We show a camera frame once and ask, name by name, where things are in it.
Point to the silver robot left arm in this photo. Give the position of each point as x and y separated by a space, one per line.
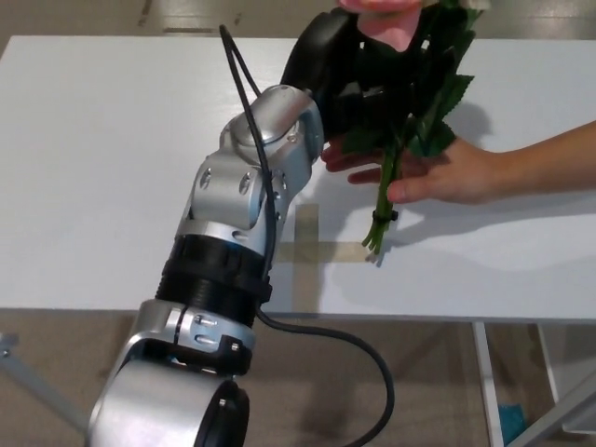
228 205

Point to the grey metal frame bar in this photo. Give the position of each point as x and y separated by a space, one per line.
563 414
32 377

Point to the pink rose bouquet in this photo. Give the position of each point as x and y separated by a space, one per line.
410 116

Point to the bare human hand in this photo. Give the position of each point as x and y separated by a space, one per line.
442 177

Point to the tan masking tape strip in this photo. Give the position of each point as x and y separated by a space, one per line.
340 252
307 284

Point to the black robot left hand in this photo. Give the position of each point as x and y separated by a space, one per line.
316 51

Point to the bare human forearm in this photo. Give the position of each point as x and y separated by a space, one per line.
545 163

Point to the white metal table leg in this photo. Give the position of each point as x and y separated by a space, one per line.
548 363
489 386

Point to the teal object on floor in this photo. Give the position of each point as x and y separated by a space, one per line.
512 419

